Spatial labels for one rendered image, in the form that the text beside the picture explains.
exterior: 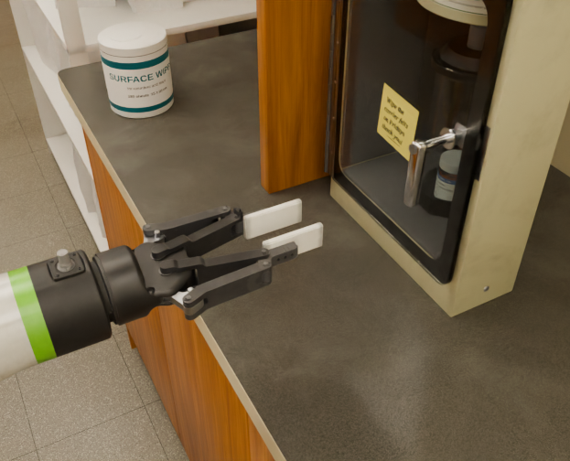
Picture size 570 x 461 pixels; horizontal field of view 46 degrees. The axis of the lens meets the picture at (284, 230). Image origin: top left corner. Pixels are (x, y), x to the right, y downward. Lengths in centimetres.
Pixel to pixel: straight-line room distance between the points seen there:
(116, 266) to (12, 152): 258
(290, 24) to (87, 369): 142
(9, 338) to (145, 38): 82
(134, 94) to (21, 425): 109
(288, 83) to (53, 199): 192
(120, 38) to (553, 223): 84
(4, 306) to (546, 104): 60
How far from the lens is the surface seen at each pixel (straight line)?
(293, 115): 107
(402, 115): 87
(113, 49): 132
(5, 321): 64
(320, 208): 110
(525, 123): 80
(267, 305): 93
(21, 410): 211
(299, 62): 104
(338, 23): 96
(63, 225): 270
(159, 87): 135
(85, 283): 64
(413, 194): 81
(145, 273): 68
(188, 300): 64
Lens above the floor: 161
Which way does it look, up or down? 39 degrees down
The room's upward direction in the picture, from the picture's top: straight up
